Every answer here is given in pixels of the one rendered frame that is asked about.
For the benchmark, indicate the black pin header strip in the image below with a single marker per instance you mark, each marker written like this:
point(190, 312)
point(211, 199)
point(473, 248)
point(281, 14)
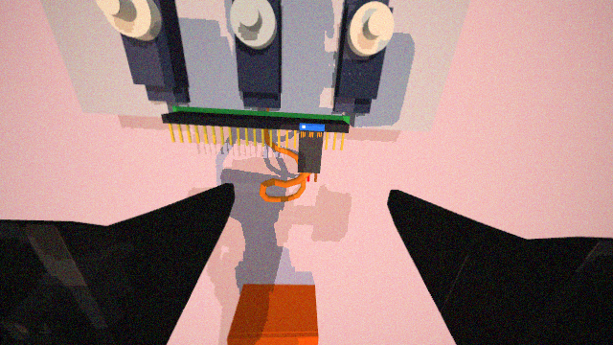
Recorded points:
point(215, 117)

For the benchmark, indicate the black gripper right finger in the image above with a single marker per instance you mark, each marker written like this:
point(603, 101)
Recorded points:
point(492, 287)

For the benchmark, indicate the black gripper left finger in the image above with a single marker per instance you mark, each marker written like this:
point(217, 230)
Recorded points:
point(132, 279)

